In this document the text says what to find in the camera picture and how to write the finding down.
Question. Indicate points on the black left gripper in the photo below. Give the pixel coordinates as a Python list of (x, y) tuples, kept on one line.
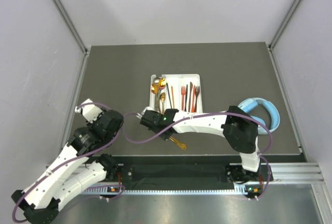
[(93, 124)]

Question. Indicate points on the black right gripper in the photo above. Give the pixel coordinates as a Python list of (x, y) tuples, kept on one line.
[(165, 137)]

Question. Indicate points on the gold metal spoon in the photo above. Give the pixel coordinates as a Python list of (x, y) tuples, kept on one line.
[(162, 100)]

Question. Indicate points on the gold metal knife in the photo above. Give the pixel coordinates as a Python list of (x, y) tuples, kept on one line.
[(181, 145)]

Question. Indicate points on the white divided utensil tray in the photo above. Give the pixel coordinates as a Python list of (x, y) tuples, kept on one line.
[(177, 80)]

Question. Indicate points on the black chopstick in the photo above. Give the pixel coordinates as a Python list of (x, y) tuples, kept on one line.
[(169, 95)]

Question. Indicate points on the iridescent purple spoon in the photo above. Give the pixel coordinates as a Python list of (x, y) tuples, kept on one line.
[(161, 85)]

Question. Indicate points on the orange plastic knife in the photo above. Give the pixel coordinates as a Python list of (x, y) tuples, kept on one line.
[(193, 98)]

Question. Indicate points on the orange plastic fork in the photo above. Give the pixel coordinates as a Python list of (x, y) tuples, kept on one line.
[(183, 93)]

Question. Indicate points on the gold thin utensil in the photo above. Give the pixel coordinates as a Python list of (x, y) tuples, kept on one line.
[(154, 88)]

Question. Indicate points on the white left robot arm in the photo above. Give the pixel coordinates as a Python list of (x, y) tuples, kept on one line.
[(42, 201)]

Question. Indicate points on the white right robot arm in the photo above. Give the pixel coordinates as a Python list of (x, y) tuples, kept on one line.
[(238, 128)]

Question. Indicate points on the silver metal spoon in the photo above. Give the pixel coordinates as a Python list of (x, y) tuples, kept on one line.
[(156, 80)]

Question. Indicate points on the light blue headphones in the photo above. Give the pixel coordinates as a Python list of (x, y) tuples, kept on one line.
[(250, 104)]

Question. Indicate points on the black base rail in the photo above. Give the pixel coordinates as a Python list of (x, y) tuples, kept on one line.
[(192, 172)]

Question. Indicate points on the grey cable duct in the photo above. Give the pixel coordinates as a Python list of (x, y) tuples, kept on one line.
[(236, 189)]

